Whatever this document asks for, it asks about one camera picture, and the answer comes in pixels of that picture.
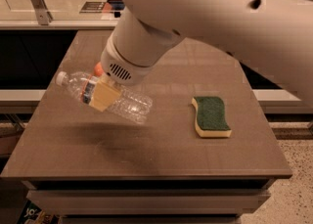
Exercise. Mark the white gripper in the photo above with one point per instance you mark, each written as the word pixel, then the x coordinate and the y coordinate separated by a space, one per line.
pixel 121 67

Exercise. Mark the clear plastic water bottle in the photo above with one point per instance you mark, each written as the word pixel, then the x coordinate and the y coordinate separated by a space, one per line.
pixel 130 105

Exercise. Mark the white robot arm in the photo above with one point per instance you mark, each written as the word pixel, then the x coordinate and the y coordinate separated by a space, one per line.
pixel 272 37

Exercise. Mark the red apple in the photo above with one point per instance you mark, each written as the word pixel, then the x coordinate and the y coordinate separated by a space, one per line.
pixel 98 70

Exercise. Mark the green yellow sponge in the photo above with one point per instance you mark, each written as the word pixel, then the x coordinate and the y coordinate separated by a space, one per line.
pixel 210 118

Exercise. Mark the grey table drawer front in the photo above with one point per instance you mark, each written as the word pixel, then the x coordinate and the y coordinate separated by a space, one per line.
pixel 154 202

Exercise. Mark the left metal rail bracket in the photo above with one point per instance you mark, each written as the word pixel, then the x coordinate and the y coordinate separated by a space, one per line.
pixel 42 13

